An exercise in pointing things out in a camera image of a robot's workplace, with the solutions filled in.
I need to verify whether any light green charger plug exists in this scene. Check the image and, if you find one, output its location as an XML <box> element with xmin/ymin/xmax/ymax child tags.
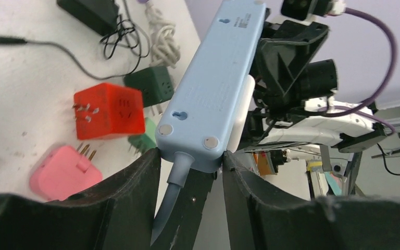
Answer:
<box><xmin>128</xmin><ymin>118</ymin><xmax>157</xmax><ymax>154</ymax></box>

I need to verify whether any white cord of purple strip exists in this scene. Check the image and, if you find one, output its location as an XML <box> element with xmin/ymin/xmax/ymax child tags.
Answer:
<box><xmin>137</xmin><ymin>0</ymin><xmax>181</xmax><ymax>69</ymax></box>

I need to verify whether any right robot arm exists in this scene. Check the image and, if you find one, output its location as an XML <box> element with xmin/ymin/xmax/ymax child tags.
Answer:
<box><xmin>239</xmin><ymin>20</ymin><xmax>396</xmax><ymax>153</ymax></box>

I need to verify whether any black power adapter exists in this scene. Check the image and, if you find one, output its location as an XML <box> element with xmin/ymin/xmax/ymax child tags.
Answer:
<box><xmin>56</xmin><ymin>0</ymin><xmax>119</xmax><ymax>36</ymax></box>

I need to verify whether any light blue power strip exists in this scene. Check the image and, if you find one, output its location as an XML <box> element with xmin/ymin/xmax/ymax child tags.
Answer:
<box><xmin>155</xmin><ymin>1</ymin><xmax>266</xmax><ymax>173</ymax></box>

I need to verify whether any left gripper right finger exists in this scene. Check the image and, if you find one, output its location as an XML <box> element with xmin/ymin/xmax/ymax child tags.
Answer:
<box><xmin>222</xmin><ymin>152</ymin><xmax>400</xmax><ymax>249</ymax></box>

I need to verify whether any red pink plug adapter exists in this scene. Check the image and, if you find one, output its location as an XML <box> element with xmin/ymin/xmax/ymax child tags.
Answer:
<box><xmin>73</xmin><ymin>82</ymin><xmax>145</xmax><ymax>140</ymax></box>

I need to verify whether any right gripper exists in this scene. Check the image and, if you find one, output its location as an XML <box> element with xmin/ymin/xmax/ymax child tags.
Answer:
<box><xmin>250</xmin><ymin>20</ymin><xmax>331</xmax><ymax>114</ymax></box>

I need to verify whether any dark green cube socket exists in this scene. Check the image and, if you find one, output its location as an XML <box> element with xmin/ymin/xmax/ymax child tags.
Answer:
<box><xmin>123</xmin><ymin>66</ymin><xmax>174</xmax><ymax>115</ymax></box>

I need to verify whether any white wall adapter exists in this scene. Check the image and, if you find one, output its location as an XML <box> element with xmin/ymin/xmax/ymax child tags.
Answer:
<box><xmin>227</xmin><ymin>75</ymin><xmax>255</xmax><ymax>153</ymax></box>

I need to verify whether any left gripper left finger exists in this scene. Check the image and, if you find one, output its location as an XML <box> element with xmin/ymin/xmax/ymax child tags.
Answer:
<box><xmin>0</xmin><ymin>148</ymin><xmax>161</xmax><ymax>249</ymax></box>

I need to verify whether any thin black cable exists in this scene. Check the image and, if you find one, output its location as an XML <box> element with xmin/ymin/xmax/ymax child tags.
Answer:
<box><xmin>0</xmin><ymin>0</ymin><xmax>151</xmax><ymax>81</ymax></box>

